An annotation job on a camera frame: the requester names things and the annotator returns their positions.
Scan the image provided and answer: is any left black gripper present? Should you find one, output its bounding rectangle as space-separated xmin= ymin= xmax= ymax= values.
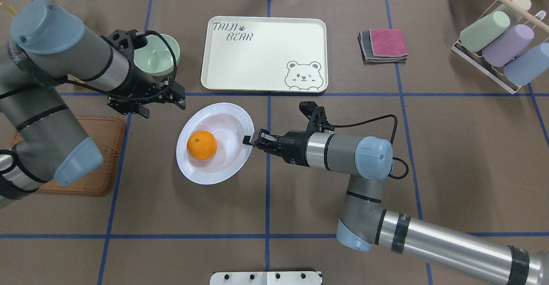
xmin=107 ymin=65 xmax=186 ymax=119

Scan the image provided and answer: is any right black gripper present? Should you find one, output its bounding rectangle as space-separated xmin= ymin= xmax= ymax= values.
xmin=243 ymin=129 xmax=310 ymax=167

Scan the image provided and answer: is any white round plate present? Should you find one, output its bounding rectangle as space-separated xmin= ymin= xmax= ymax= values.
xmin=176 ymin=102 xmax=254 ymax=185

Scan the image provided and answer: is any orange fruit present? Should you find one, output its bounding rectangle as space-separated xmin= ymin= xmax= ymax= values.
xmin=186 ymin=130 xmax=218 ymax=160

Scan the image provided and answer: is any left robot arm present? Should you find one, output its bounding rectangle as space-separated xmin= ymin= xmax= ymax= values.
xmin=0 ymin=0 xmax=186 ymax=207

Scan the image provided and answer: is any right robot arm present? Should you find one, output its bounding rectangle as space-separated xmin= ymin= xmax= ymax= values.
xmin=257 ymin=122 xmax=548 ymax=285

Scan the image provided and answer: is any cream bear tray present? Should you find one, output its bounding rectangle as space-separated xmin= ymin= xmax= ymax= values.
xmin=201 ymin=16 xmax=328 ymax=93

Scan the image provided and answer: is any green bowl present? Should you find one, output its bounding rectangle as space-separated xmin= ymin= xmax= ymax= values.
xmin=132 ymin=34 xmax=180 ymax=77

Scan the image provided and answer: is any wooden cutting board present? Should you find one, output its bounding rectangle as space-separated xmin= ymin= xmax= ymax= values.
xmin=37 ymin=116 xmax=126 ymax=196

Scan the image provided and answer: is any grey cloth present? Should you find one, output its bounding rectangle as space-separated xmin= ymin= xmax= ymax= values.
xmin=358 ymin=30 xmax=408 ymax=63

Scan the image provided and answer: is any pink cloth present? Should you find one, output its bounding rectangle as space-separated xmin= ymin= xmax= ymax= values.
xmin=369 ymin=29 xmax=408 ymax=58

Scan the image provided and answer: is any wooden peg drying rack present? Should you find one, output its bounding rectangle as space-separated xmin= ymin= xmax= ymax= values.
xmin=0 ymin=0 xmax=57 ymax=18

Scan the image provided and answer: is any green plastic cup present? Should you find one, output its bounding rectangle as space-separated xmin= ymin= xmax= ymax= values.
xmin=459 ymin=11 xmax=510 ymax=52

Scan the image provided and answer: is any purple plastic cup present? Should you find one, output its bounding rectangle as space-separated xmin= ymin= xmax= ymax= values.
xmin=482 ymin=24 xmax=534 ymax=67

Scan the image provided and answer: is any blue plastic cup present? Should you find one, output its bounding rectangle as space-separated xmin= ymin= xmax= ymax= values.
xmin=504 ymin=42 xmax=549 ymax=86

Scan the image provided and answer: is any beige plastic cup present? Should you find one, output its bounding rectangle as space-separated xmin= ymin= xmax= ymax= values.
xmin=510 ymin=0 xmax=532 ymax=12

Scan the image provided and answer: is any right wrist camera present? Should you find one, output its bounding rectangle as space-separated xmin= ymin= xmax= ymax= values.
xmin=299 ymin=101 xmax=335 ymax=135

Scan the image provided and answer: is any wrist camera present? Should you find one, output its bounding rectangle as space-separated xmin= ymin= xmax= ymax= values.
xmin=299 ymin=101 xmax=335 ymax=135
xmin=101 ymin=29 xmax=148 ymax=60

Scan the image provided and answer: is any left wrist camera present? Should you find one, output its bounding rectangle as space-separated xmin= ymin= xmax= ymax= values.
xmin=101 ymin=29 xmax=148 ymax=60

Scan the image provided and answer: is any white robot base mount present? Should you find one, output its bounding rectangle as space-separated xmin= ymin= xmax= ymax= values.
xmin=209 ymin=271 xmax=323 ymax=285

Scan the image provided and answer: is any white wire cup rack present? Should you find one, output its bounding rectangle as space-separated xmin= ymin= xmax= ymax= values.
xmin=451 ymin=0 xmax=547 ymax=95

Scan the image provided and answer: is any wooden rack handle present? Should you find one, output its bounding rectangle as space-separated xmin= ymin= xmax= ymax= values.
xmin=495 ymin=0 xmax=549 ymax=33

